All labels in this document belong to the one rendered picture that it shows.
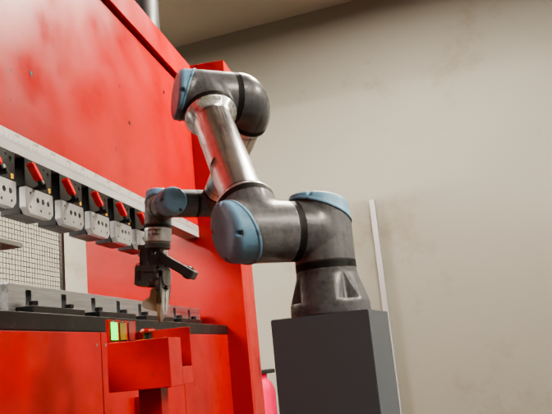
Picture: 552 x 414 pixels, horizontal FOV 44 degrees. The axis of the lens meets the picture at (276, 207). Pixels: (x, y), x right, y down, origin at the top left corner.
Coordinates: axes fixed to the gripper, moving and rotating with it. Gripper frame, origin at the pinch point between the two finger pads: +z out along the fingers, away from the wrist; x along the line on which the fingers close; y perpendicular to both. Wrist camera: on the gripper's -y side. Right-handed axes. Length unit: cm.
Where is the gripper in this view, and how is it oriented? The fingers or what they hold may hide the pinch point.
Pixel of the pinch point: (163, 317)
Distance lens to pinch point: 190.6
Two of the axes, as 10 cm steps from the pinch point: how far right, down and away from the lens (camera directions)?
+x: -1.6, -1.8, -9.7
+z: 0.1, 9.8, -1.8
